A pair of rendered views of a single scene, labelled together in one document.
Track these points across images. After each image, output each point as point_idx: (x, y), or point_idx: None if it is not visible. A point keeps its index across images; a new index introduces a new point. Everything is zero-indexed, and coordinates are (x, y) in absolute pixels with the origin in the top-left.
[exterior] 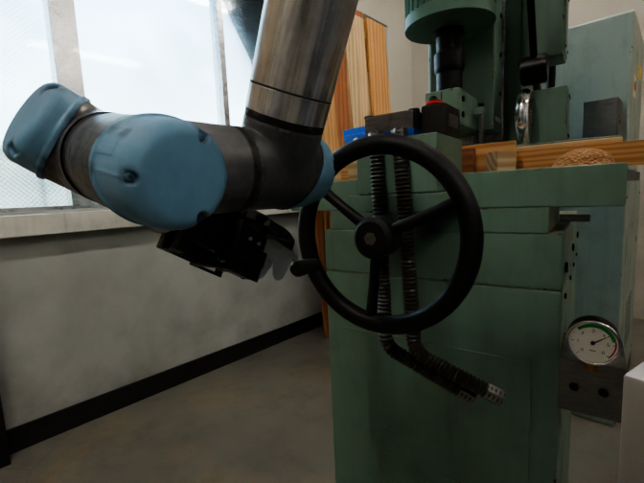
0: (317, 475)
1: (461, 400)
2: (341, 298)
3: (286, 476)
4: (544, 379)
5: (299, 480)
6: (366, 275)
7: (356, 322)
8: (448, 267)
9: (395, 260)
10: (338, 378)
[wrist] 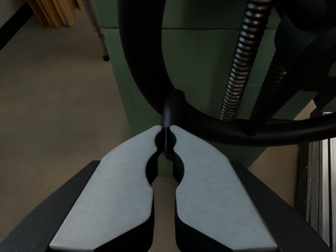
0: (106, 138)
1: (241, 112)
2: (211, 124)
3: (87, 148)
4: (310, 92)
5: (97, 146)
6: (164, 31)
7: (233, 144)
8: (276, 14)
9: (208, 8)
10: (135, 117)
